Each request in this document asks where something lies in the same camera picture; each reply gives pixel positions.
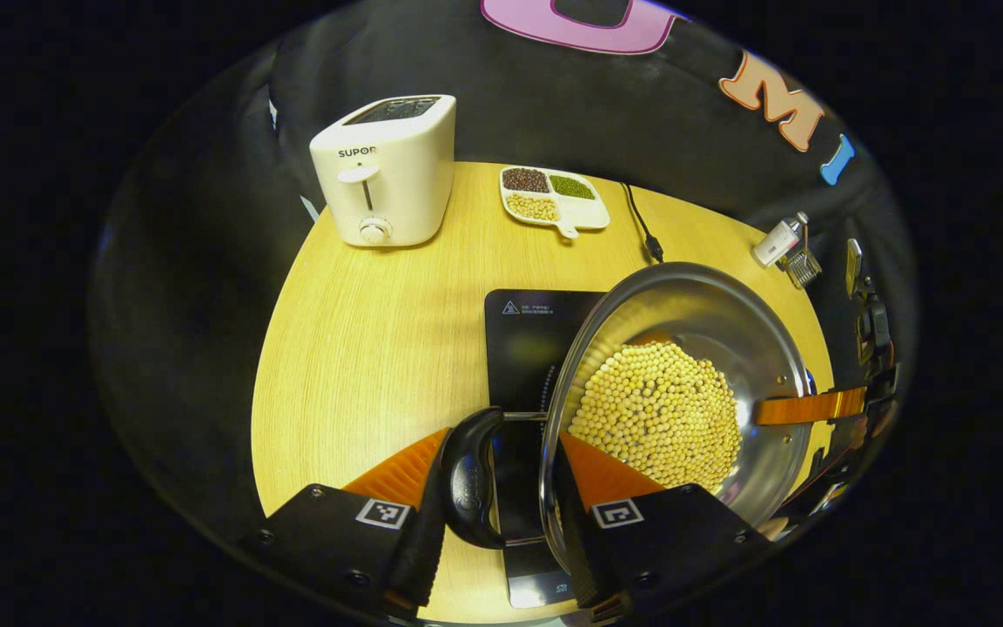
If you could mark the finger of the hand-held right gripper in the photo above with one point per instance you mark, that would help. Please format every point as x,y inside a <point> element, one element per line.
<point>811,407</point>

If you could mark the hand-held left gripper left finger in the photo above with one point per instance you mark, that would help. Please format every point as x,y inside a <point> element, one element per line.
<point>419,562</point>

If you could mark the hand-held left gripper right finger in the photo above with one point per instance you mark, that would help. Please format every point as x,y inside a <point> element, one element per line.
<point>576,557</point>

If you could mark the black induction cooktop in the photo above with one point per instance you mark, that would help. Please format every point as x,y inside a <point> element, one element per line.
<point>519,348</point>

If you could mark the clear bottle with pink label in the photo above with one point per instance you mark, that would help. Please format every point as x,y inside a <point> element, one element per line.
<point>776,244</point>

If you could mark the pile of soybeans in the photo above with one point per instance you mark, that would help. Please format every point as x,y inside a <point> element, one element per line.
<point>649,409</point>

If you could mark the white divided dish of beans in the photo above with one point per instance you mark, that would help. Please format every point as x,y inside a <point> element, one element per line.
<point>584,213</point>

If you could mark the white toaster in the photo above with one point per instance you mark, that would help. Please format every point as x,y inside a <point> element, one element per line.
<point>397,192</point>

